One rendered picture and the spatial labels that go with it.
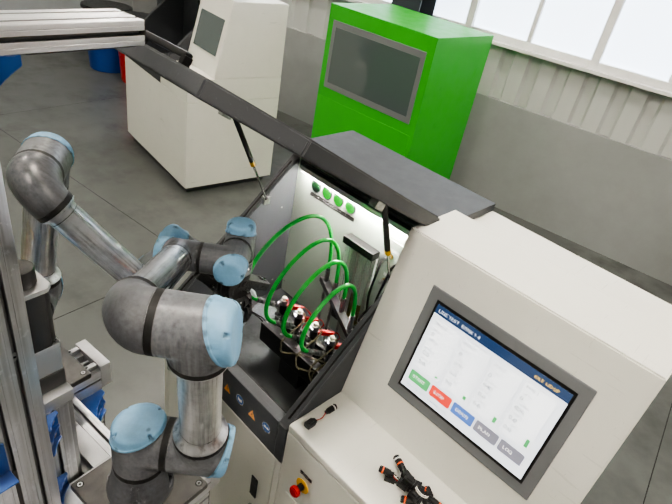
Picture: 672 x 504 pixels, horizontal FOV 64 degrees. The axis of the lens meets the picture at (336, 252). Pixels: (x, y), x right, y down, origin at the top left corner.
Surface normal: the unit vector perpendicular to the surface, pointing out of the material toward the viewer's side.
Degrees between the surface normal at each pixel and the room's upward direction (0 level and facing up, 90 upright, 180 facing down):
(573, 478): 76
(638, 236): 90
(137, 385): 0
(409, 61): 90
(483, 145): 90
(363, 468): 0
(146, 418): 8
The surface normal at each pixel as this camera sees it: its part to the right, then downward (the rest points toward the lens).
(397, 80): -0.68, 0.29
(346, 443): 0.17, -0.83
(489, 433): -0.64, 0.07
